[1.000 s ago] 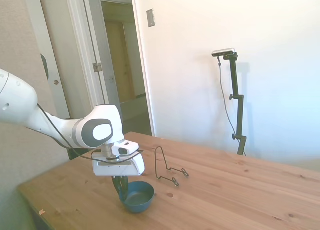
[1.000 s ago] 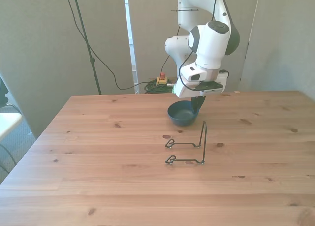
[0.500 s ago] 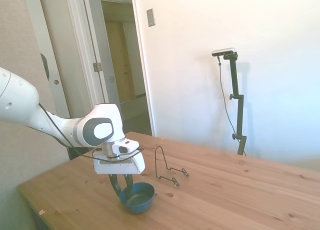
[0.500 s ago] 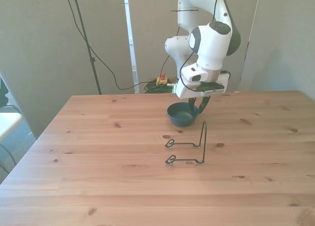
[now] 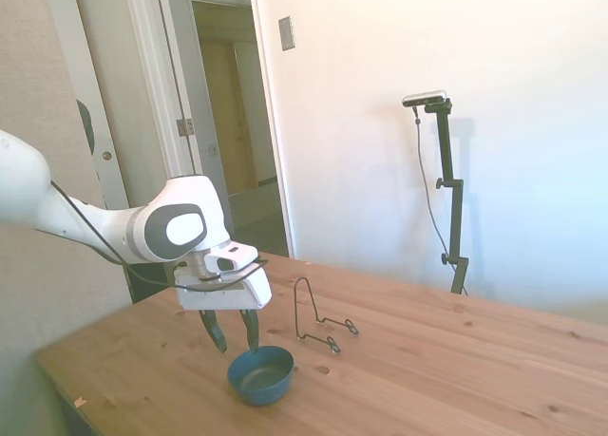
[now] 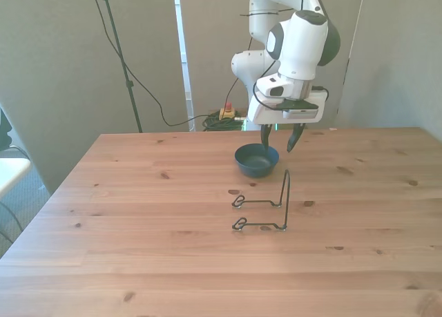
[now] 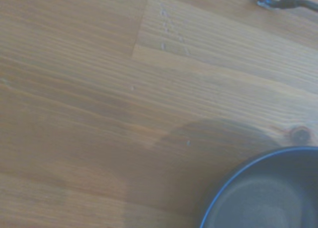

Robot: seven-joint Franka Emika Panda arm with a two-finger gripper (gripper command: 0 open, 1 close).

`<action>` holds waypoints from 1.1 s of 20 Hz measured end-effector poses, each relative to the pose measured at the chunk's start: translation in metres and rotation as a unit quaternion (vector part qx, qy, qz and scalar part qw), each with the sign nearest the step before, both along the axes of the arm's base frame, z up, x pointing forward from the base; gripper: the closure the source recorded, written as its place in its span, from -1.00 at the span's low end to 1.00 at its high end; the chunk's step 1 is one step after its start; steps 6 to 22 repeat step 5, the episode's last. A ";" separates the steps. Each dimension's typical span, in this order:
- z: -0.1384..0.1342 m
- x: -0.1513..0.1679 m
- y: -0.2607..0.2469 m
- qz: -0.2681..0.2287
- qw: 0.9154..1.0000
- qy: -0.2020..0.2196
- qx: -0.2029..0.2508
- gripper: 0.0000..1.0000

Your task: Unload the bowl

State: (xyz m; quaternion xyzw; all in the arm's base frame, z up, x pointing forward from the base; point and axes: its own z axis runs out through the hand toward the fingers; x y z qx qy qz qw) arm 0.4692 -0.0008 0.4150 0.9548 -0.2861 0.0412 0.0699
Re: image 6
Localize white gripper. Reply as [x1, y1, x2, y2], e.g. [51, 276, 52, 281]
[247, 90, 328, 153]

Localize dark blue bowl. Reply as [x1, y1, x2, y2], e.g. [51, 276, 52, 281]
[234, 143, 280, 179]

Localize yellow emergency stop button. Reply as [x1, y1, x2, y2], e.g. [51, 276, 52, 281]
[219, 102, 238, 120]

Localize white vertical partition strip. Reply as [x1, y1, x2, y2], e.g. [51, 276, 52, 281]
[172, 0, 196, 132]

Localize black tripod stand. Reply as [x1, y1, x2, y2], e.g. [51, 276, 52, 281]
[88, 0, 144, 133]

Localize white side table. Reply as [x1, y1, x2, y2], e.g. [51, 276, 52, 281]
[0, 157, 32, 198]

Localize dark object beside side table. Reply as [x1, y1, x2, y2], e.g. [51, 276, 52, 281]
[0, 106, 13, 151]

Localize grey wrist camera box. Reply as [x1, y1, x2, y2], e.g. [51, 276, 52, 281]
[276, 100, 319, 119]

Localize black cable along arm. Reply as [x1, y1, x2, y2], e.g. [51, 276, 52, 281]
[226, 0, 329, 113]

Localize coiled dark cable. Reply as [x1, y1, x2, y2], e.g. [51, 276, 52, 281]
[202, 112, 247, 132]

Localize black wire dish rack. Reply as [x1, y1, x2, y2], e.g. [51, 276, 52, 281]
[230, 169, 291, 233]

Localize black hanging cable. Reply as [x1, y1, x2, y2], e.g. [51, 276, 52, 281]
[90, 0, 210, 127]

